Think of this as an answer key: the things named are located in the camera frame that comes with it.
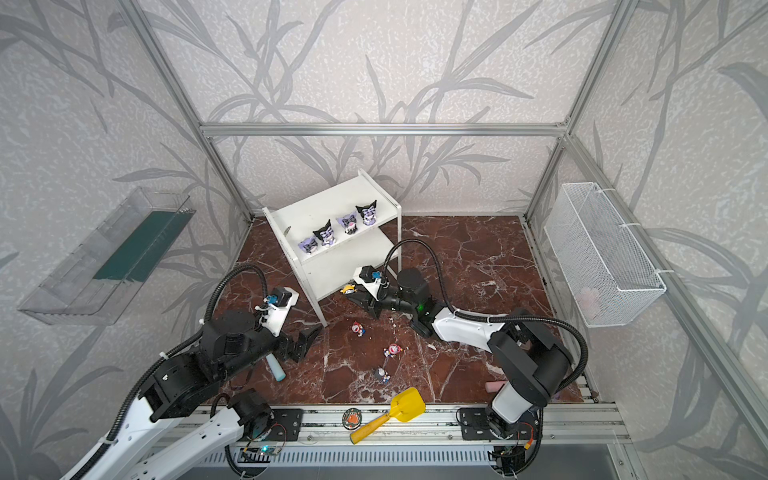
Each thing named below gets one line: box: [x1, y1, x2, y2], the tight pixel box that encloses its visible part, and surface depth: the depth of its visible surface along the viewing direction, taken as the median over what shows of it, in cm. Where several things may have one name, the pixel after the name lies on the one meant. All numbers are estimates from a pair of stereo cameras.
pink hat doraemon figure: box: [383, 343, 404, 358], surface depth 86 cm
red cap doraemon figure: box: [351, 320, 366, 337], surface depth 90 cm
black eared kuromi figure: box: [355, 200, 377, 226], surface depth 71 cm
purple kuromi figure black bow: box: [298, 236, 318, 254], surface depth 67 cm
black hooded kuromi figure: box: [312, 219, 336, 246], surface depth 68 cm
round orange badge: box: [342, 407, 363, 431], surface depth 76 cm
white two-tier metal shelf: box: [262, 169, 402, 328], surface depth 78 cm
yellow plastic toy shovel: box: [350, 387, 426, 445], surface depth 78 cm
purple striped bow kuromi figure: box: [336, 211, 358, 235], surface depth 69 cm
